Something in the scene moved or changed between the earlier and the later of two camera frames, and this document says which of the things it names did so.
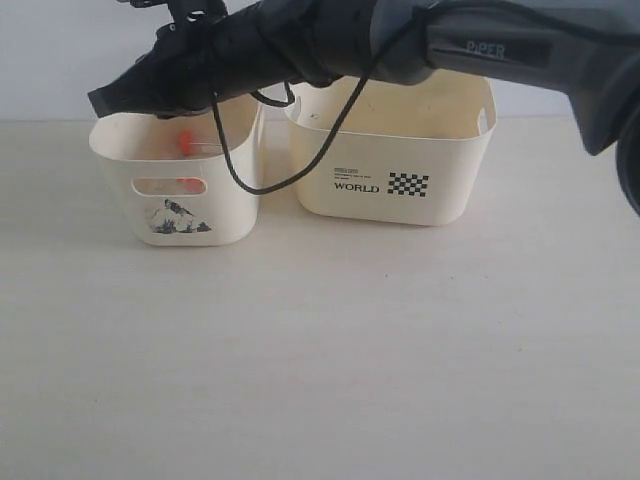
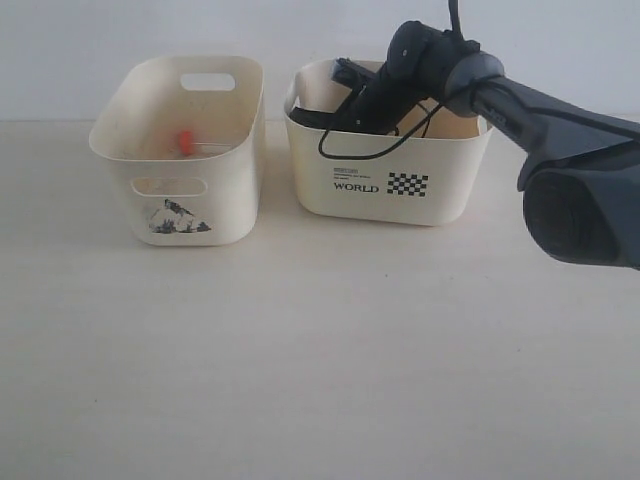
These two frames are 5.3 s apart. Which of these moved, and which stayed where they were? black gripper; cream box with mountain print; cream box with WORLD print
Moved: black gripper
Stayed: cream box with WORLD print; cream box with mountain print
